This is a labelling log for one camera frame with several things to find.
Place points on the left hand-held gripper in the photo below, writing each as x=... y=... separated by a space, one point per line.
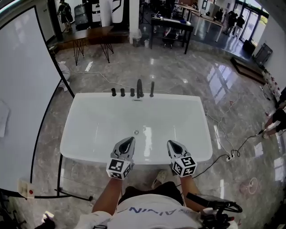
x=118 y=167

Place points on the white power strip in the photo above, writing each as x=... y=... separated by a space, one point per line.
x=230 y=157

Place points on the low wooden platform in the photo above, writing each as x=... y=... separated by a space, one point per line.
x=248 y=69

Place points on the black metal table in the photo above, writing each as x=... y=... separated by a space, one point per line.
x=172 y=23

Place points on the black framed whiteboard on stand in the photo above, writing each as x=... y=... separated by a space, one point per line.
x=22 y=89

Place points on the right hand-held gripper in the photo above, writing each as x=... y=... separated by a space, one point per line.
x=184 y=166

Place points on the person's white t-shirt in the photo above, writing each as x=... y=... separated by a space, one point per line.
x=152 y=212

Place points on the dark grey suitcase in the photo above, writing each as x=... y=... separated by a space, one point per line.
x=81 y=16

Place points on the white bathtub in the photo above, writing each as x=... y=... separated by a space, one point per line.
x=100 y=123

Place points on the small white bucket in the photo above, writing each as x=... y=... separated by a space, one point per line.
x=146 y=43

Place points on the white box with red button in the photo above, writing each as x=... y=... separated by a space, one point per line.
x=25 y=187

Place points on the person's right shoe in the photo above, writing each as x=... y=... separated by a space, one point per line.
x=159 y=179

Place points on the glass entrance doors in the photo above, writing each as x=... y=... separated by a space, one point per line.
x=250 y=20

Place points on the person's right forearm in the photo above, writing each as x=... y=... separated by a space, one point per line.
x=188 y=185

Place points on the black overflow cover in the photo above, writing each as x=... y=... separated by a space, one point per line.
x=137 y=100

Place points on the wooden table with hairpin legs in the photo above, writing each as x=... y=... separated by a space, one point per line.
x=89 y=33

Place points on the long wooden table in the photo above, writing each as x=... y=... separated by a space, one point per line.
x=205 y=18

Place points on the person's left forearm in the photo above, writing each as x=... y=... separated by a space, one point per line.
x=107 y=194

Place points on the person's black shorts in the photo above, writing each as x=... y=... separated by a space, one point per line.
x=161 y=190

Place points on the black field monitor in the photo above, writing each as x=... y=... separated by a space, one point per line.
x=207 y=201

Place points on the grey trash bin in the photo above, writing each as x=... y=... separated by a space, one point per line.
x=137 y=39

